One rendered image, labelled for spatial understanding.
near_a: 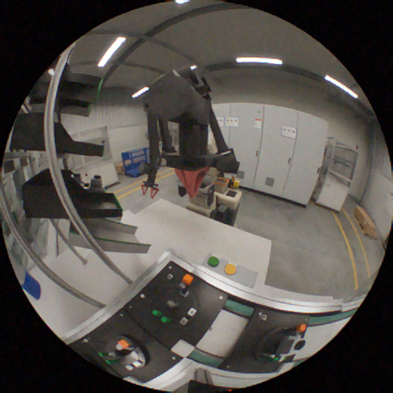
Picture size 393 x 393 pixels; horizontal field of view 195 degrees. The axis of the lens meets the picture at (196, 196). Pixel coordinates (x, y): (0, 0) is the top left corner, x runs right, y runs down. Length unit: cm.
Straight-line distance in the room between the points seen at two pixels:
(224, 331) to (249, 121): 313
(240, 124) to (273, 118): 79
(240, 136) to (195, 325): 308
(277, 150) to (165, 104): 290
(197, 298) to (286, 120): 310
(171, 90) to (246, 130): 290
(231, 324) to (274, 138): 299
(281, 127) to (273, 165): 92
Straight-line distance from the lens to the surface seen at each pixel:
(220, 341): 46
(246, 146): 301
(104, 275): 68
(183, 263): 46
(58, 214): 33
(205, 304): 40
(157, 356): 43
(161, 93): 16
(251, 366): 47
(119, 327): 46
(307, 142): 314
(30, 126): 34
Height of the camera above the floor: 137
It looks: 30 degrees down
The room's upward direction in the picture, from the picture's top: straight up
